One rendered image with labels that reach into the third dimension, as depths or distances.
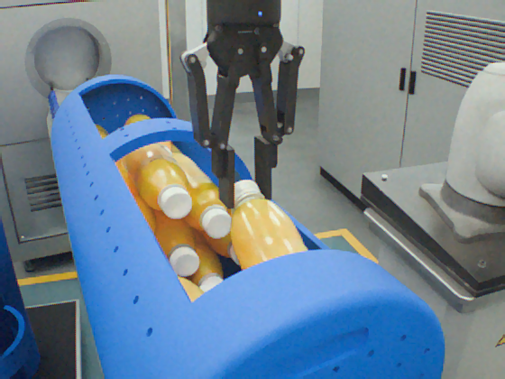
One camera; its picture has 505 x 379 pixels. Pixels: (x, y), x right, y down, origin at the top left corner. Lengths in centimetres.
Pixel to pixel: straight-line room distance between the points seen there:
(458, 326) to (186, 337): 59
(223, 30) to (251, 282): 25
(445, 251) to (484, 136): 19
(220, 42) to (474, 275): 50
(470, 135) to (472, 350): 37
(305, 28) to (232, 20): 542
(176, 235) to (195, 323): 36
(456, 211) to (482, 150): 13
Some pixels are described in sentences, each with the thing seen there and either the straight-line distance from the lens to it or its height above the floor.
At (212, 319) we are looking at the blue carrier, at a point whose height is 122.
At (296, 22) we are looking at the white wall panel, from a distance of 582.
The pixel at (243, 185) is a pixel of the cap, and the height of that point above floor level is 121.
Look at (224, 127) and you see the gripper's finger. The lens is 50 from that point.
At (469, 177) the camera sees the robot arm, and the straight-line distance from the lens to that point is 83.
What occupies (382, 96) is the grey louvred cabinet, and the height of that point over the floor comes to 81.
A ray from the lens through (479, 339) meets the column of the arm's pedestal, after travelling 89.
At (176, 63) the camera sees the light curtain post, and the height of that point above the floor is 115.
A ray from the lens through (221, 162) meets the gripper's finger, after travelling 51.
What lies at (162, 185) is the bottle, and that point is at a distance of 63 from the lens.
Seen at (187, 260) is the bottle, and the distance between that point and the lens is 66.
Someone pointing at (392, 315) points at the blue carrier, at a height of 120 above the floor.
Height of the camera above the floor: 142
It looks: 24 degrees down
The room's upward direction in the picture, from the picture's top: straight up
